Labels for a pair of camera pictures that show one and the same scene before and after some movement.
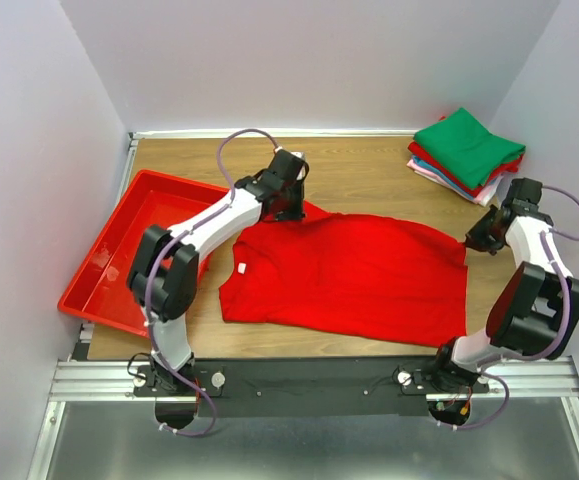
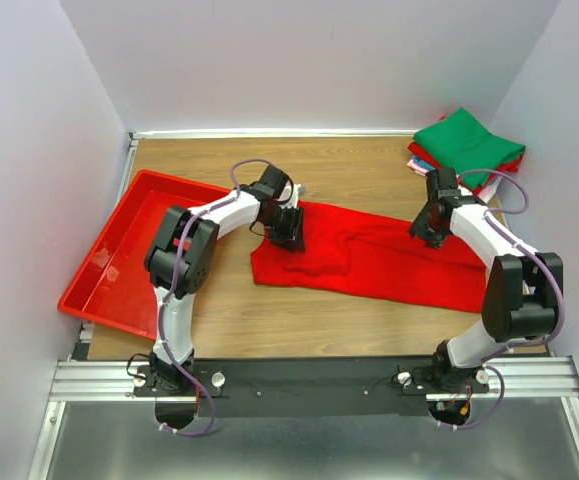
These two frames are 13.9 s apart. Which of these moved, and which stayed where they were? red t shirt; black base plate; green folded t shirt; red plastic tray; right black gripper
Moved: red t shirt; right black gripper
Stayed: red plastic tray; green folded t shirt; black base plate
